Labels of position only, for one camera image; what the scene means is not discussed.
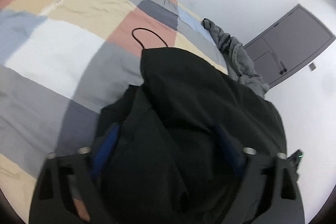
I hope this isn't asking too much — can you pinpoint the black padded jacket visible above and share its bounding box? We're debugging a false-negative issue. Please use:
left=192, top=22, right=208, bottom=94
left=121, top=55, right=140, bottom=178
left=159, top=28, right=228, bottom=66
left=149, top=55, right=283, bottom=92
left=97, top=45, right=286, bottom=223

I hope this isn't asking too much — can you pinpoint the grey fleece jacket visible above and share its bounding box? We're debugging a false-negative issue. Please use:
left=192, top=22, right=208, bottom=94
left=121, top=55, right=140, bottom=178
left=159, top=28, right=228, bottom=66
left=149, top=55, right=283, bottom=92
left=202, top=18, right=269, bottom=98

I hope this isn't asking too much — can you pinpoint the grey room door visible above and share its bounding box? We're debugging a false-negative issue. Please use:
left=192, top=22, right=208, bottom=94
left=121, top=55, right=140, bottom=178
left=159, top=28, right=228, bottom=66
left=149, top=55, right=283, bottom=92
left=244, top=5, right=335, bottom=88

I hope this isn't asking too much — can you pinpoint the patchwork colourful bed cover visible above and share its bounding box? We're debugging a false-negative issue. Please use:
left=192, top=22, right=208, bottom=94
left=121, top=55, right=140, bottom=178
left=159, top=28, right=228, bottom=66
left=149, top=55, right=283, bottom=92
left=1, top=0, right=227, bottom=222

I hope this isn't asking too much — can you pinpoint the black door handle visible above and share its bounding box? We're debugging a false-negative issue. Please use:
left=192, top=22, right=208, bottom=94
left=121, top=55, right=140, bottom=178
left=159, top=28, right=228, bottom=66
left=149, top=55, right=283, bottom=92
left=279, top=61, right=287, bottom=75

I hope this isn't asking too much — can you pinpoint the grey wall switch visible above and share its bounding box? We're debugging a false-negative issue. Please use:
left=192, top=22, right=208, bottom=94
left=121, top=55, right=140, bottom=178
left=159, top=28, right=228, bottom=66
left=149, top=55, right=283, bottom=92
left=309, top=63, right=316, bottom=71

